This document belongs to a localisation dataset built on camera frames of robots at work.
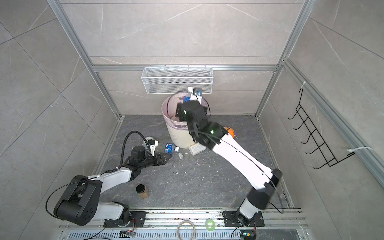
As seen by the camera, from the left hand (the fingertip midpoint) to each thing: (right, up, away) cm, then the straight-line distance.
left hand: (167, 152), depth 88 cm
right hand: (+14, +24, -21) cm, 35 cm away
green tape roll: (+26, -33, -15) cm, 44 cm away
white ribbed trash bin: (+7, +13, -6) cm, 16 cm away
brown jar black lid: (-12, -18, -12) cm, 24 cm away
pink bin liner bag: (0, +28, +5) cm, 28 cm away
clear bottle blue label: (0, +1, +7) cm, 7 cm away
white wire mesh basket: (0, +48, +13) cm, 50 cm away
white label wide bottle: (+18, +2, +7) cm, 19 cm away
